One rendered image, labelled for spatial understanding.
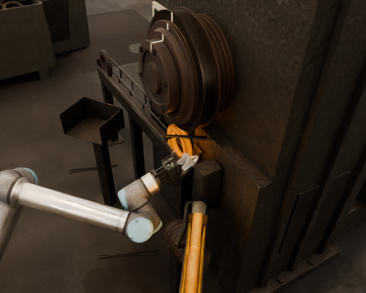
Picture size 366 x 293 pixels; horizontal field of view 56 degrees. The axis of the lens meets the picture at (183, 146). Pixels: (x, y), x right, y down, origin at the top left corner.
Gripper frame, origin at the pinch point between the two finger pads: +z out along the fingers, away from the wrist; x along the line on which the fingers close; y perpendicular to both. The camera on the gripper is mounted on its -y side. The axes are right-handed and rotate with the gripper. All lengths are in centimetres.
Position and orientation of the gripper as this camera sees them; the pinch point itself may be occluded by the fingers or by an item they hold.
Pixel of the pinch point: (196, 158)
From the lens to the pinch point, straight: 150.0
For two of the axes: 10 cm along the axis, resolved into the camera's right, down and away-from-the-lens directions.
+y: -2.6, -6.4, -7.2
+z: 8.4, -5.2, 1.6
